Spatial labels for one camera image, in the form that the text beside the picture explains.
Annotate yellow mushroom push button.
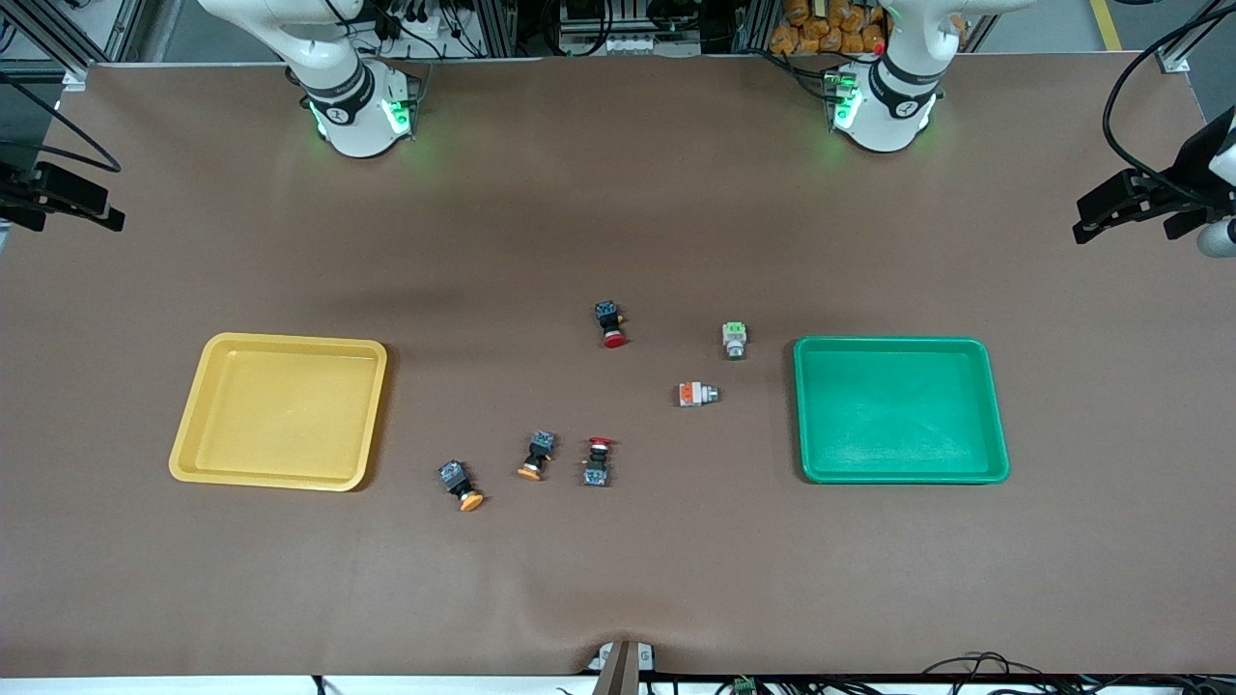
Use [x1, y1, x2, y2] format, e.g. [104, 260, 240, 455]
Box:
[437, 459, 485, 513]
[517, 431, 557, 482]

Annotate yellow plastic tray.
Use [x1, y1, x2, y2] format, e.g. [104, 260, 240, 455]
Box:
[169, 333, 388, 492]

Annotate green plastic tray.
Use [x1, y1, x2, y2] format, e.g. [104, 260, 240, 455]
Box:
[793, 336, 1011, 485]

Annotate pile of orange parts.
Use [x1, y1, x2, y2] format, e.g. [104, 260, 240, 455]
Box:
[770, 0, 887, 56]

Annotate aluminium equipment rack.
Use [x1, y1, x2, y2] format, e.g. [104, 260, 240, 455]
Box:
[425, 0, 773, 59]

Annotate brown table mat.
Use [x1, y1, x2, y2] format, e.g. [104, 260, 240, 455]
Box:
[0, 53, 1236, 679]

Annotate white power strip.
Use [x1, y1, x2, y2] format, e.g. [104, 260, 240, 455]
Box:
[560, 32, 703, 56]

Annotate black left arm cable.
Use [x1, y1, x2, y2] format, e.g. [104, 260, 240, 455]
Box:
[1103, 0, 1236, 209]

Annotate aluminium frame post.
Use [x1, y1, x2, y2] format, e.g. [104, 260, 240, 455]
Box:
[0, 0, 98, 90]
[1154, 0, 1236, 74]

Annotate black cable bundle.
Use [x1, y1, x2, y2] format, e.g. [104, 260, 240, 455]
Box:
[922, 652, 1236, 695]

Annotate metal clamp bracket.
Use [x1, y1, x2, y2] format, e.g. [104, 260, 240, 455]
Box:
[591, 640, 658, 695]

